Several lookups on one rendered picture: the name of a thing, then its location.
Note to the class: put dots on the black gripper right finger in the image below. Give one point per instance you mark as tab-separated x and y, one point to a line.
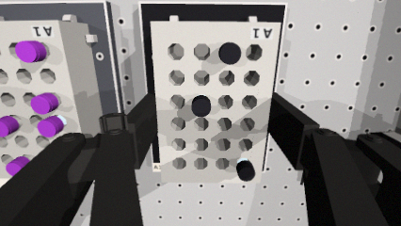
336	188

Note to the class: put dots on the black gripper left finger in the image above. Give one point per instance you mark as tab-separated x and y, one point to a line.
40	194

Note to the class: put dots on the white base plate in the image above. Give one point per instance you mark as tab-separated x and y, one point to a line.
340	65

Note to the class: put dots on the black flat plate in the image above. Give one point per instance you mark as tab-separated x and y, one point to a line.
162	11

